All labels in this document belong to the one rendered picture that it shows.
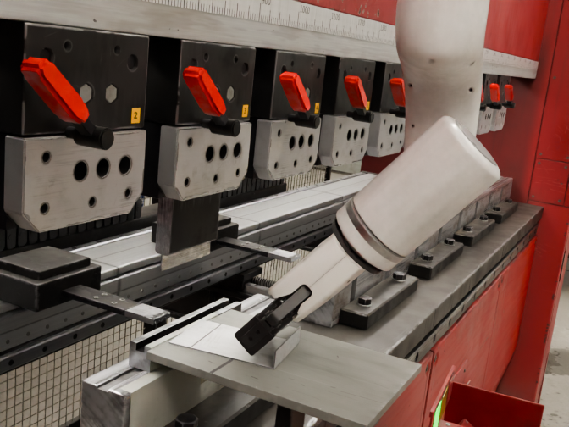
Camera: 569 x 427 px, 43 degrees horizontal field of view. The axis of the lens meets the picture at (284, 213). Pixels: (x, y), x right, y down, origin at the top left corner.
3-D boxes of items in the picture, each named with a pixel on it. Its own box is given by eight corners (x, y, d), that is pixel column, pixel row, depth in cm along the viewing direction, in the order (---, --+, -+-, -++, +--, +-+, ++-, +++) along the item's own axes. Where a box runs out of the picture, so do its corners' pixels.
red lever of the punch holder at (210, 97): (209, 63, 69) (243, 127, 77) (174, 59, 70) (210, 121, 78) (201, 78, 68) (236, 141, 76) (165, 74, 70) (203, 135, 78)
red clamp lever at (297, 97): (301, 69, 86) (322, 120, 94) (271, 66, 88) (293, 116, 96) (295, 81, 86) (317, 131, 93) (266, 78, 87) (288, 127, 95)
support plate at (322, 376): (366, 435, 69) (367, 425, 69) (146, 359, 81) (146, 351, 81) (421, 372, 85) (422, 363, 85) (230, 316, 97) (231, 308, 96)
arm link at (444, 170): (365, 189, 82) (344, 202, 73) (454, 108, 77) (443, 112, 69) (415, 245, 81) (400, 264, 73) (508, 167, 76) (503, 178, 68)
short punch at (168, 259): (168, 273, 83) (174, 191, 81) (153, 269, 84) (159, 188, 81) (215, 256, 91) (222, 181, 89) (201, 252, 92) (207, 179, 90)
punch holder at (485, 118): (477, 135, 197) (488, 73, 194) (447, 130, 201) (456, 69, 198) (489, 132, 211) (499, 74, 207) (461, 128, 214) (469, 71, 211)
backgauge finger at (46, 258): (130, 345, 85) (132, 305, 84) (-25, 292, 97) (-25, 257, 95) (189, 317, 96) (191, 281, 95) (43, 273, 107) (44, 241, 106)
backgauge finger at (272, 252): (278, 274, 118) (281, 246, 117) (150, 242, 129) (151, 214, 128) (310, 260, 129) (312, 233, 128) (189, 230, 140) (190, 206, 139)
